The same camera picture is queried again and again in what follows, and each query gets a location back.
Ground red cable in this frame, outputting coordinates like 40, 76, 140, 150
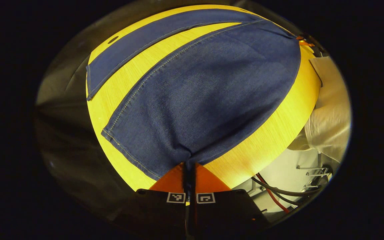
256, 173, 291, 214

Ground blue denim jeans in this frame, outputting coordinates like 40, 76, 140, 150
86, 8, 302, 204

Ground person's white clothing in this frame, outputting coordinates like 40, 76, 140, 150
287, 56, 352, 164

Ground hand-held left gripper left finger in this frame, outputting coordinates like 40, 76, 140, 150
135, 162, 189, 238

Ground black cable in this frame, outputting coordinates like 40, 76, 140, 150
250, 176, 323, 198

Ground metal rack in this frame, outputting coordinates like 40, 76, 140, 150
295, 152, 334, 191

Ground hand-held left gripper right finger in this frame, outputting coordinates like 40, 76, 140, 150
190, 162, 270, 238

